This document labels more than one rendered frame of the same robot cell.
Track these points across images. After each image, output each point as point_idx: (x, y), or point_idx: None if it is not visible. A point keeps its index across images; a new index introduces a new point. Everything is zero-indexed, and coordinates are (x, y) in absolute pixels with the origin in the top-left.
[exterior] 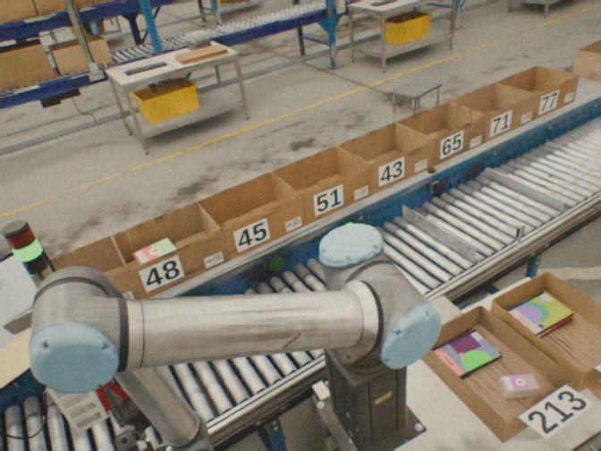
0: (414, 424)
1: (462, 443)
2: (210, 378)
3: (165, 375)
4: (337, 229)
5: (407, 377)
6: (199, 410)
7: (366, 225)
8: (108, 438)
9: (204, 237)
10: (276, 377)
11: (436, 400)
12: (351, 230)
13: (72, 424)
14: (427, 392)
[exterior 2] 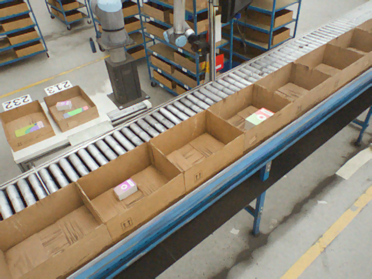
0: (110, 95)
1: (95, 93)
2: (200, 102)
3: (174, 4)
4: (112, 1)
5: (107, 109)
6: (200, 93)
7: (101, 2)
8: (235, 83)
9: (216, 102)
10: (168, 105)
11: (99, 103)
12: (107, 0)
13: (220, 35)
14: (102, 105)
